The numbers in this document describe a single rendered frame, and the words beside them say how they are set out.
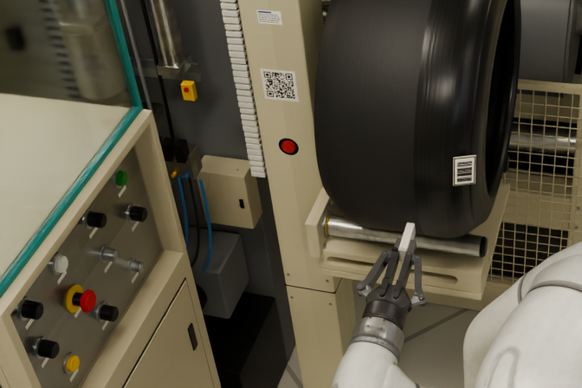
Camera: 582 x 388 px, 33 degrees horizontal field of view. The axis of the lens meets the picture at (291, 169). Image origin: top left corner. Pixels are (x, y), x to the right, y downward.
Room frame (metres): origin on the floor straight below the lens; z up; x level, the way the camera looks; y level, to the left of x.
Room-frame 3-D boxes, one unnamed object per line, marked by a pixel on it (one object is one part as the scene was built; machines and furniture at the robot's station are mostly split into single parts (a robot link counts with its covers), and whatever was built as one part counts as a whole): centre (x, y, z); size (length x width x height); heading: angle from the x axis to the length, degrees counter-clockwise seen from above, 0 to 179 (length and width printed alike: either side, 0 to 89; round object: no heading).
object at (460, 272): (1.52, -0.21, 0.84); 0.36 x 0.09 x 0.06; 66
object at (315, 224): (1.72, -0.11, 0.90); 0.40 x 0.03 x 0.10; 156
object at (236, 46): (1.74, 0.06, 1.19); 0.05 x 0.04 x 0.48; 156
